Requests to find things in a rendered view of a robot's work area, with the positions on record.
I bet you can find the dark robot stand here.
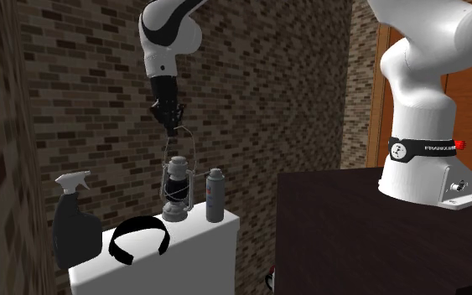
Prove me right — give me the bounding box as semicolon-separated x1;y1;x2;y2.
274;166;472;295

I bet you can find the black headband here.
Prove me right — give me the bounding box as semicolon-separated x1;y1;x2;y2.
108;215;171;267

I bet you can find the grey oil lantern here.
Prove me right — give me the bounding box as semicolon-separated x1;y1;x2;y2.
159;124;198;224

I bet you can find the small red white object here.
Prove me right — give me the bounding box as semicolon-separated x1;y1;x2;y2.
264;265;277;293

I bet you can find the grey spray can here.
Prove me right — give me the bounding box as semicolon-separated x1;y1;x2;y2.
205;168;226;224

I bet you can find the black spray bottle white trigger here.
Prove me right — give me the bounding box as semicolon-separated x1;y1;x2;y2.
51;170;104;271

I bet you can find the orange wooden door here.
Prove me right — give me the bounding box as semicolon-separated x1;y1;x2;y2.
365;0;472;189

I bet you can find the white toilet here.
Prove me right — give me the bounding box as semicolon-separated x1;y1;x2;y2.
67;199;241;295

